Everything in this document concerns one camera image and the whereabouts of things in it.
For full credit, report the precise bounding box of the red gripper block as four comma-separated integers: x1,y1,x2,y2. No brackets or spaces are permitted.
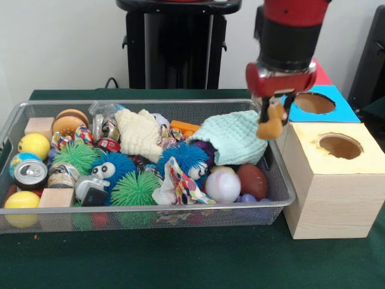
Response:
245,61,318,125

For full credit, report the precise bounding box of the small tan plush figure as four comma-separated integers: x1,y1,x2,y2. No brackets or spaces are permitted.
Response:
255,96,285,140

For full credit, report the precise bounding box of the wooden box with three holes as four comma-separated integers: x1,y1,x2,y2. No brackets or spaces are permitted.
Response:
251,57,385,240

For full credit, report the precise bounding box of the shallow clear mesh bin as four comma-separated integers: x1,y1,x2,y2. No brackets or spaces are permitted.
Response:
0,99,297,235

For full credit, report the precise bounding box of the mint green cloth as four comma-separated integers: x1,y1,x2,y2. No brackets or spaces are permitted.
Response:
188,110,269,166

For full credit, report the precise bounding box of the brown toy football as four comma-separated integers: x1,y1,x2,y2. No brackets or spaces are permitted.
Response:
236,164,268,200

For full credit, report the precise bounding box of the white baseball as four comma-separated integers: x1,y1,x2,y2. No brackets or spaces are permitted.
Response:
205,171,242,203

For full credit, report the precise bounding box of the dark green table cloth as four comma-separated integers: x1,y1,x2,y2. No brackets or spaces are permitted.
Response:
359,98,385,127
0,89,385,289

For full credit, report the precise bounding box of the black upright panel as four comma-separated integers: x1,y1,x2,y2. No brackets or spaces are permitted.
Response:
347,4,385,106

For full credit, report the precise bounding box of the blue spiky ball with eyes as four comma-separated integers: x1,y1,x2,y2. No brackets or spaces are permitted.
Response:
91,152,138,193
156,143,211,181

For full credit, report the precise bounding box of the cream white cloth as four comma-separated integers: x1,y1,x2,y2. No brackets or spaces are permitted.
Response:
114,108,163,163

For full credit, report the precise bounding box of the green spiky ball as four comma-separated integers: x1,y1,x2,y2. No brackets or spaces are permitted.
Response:
52,141,99,175
109,170,162,207

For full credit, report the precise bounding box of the toy hamburger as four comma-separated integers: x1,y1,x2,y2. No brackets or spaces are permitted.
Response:
51,108,90,136

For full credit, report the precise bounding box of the black soda can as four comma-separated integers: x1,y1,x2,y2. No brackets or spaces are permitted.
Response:
13,159,49,191

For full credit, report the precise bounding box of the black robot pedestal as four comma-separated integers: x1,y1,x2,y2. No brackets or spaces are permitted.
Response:
115,0,243,90

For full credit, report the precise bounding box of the thin black cable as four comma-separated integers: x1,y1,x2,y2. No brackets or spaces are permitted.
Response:
104,76,130,90

